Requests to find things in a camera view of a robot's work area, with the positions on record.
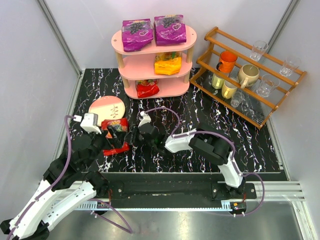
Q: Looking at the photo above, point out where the red candy bag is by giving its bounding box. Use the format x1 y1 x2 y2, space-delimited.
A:
135 79 160 99
101 117 130 156

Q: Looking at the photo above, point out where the orange candy bag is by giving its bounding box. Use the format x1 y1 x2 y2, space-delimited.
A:
154 51 182 76

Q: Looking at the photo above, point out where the purple candy bag back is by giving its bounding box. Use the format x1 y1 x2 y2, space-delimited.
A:
121 18 154 52

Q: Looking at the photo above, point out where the purple candy bag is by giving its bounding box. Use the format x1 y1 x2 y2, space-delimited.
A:
153 14 187 46
121 18 154 52

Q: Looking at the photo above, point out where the purple candy bag front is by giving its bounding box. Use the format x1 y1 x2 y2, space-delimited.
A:
153 14 187 46

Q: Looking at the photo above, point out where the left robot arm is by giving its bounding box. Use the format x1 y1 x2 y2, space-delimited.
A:
0 127 126 240

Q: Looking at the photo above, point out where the pink three-tier shelf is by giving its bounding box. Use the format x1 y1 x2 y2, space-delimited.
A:
111 25 197 99

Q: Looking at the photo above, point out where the clear glass middle shelf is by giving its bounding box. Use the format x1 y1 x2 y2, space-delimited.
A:
256 74 280 98

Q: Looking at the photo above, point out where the pink round plate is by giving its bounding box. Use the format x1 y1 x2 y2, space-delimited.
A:
88 95 126 123

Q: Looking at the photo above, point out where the green-yellow mug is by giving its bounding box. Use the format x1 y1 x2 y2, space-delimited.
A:
211 73 225 90

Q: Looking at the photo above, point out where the cream yellow mug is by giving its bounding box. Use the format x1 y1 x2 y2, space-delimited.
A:
221 80 238 99

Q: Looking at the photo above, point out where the small clear glass bottom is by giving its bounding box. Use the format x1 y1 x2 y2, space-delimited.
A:
230 91 245 108

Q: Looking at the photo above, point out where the orange mug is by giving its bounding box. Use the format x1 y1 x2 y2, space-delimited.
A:
216 50 238 74

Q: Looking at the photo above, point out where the wooden cup rack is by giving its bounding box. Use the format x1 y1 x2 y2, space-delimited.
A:
190 26 307 129

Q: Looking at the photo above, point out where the beige round mug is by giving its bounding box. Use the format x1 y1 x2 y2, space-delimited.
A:
237 64 260 89

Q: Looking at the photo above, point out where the clear glass top left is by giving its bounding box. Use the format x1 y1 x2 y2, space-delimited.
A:
249 40 269 62

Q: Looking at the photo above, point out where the clear glass top right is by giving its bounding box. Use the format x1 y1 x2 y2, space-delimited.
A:
279 55 301 77

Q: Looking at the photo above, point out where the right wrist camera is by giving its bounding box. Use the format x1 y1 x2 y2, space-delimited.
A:
138 111 151 128

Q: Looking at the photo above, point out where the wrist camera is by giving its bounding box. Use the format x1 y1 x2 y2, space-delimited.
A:
138 111 151 128
73 113 102 134

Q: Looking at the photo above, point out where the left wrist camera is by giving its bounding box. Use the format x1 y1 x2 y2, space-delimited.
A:
73 113 102 134

